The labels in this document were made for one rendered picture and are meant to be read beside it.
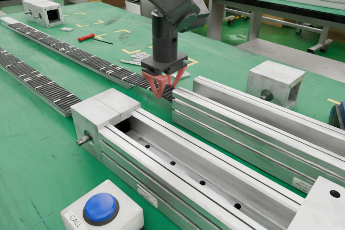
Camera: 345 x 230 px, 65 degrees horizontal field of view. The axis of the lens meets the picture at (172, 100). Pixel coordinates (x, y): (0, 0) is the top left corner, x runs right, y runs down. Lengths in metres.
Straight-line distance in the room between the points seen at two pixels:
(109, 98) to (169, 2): 0.22
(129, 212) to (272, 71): 0.47
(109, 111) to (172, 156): 0.14
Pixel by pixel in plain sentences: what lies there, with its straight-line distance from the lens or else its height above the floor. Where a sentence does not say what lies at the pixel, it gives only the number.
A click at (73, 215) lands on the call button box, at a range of 0.40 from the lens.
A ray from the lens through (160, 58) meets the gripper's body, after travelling 0.61.
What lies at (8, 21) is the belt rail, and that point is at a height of 0.81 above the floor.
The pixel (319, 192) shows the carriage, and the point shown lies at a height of 0.90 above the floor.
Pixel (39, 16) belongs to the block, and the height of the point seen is 0.83.
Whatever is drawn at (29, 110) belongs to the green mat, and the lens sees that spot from 0.76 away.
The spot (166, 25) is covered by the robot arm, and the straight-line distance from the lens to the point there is 0.58.
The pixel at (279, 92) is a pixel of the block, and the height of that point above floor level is 0.85.
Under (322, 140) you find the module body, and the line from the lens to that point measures 0.55.
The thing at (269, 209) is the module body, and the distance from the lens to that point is 0.41.
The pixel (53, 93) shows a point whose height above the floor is 0.81.
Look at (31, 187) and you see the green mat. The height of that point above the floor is 0.78.
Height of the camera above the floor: 1.15
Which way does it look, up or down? 32 degrees down
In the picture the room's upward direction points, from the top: straight up
